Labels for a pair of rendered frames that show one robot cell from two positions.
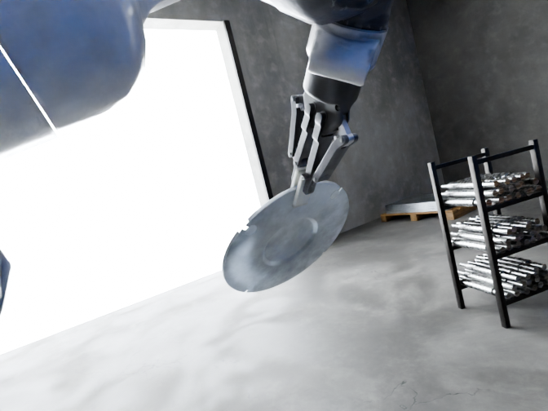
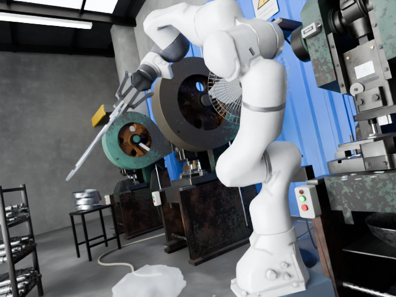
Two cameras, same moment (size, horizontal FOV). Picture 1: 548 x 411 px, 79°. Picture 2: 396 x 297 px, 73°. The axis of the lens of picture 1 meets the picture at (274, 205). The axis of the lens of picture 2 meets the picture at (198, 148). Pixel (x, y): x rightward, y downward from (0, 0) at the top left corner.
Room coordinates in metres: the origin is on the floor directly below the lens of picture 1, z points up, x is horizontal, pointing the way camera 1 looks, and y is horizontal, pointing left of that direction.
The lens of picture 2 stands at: (0.34, 0.87, 0.82)
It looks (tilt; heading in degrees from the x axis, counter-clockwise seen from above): 3 degrees up; 268
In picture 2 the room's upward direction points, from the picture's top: 12 degrees counter-clockwise
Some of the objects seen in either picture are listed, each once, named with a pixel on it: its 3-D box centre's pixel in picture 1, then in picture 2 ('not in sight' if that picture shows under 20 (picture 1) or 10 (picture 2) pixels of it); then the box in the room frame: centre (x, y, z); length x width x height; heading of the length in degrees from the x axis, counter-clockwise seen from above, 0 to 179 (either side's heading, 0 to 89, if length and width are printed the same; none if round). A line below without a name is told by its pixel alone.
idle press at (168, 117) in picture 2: not in sight; (218, 154); (0.07, -1.93, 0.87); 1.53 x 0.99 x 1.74; 29
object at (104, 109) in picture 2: not in sight; (115, 114); (1.99, -5.73, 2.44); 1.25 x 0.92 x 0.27; 121
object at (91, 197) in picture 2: not in sight; (92, 220); (1.70, -2.46, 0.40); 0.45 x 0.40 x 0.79; 133
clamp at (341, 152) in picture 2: not in sight; (351, 145); (-0.43, -0.41, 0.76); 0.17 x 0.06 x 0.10; 121
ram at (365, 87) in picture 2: not in sight; (370, 76); (-0.48, -0.25, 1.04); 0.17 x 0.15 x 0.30; 31
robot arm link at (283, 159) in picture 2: not in sight; (275, 183); (0.12, 0.08, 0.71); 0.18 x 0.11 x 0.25; 8
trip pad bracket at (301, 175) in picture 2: not in sight; (304, 184); (-0.16, -0.41, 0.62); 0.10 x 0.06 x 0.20; 121
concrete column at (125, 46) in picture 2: not in sight; (138, 116); (1.35, -5.16, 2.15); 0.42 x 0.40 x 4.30; 31
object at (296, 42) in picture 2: not in sight; (313, 44); (-0.41, -0.49, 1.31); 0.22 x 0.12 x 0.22; 31
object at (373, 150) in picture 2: not in sight; (373, 153); (-0.37, -0.18, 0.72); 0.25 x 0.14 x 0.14; 31
